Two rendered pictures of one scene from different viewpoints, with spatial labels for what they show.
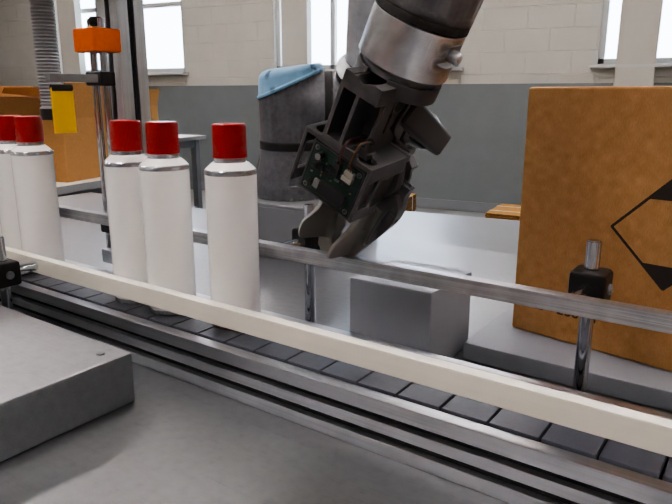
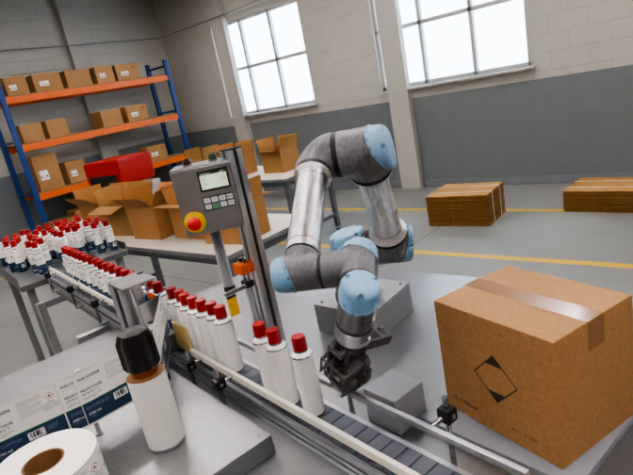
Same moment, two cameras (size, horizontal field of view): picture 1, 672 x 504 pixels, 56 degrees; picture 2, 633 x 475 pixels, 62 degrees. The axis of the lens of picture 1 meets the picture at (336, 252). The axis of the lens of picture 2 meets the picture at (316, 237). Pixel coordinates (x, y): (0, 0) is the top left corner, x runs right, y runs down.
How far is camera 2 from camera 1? 0.71 m
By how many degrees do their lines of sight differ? 17
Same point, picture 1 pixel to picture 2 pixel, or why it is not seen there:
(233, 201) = (303, 369)
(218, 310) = (302, 415)
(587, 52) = not seen: outside the picture
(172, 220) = (282, 370)
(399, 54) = (345, 342)
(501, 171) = (580, 147)
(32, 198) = (226, 342)
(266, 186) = not seen: hidden behind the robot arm
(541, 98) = (438, 306)
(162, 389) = (286, 445)
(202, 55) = (326, 88)
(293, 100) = not seen: hidden behind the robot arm
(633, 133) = (474, 333)
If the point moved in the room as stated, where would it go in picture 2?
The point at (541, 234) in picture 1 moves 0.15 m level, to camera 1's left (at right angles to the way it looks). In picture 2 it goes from (450, 366) to (384, 368)
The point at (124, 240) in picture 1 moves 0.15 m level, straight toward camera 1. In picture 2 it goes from (265, 374) to (265, 408)
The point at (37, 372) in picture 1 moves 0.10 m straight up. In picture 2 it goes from (236, 448) to (226, 410)
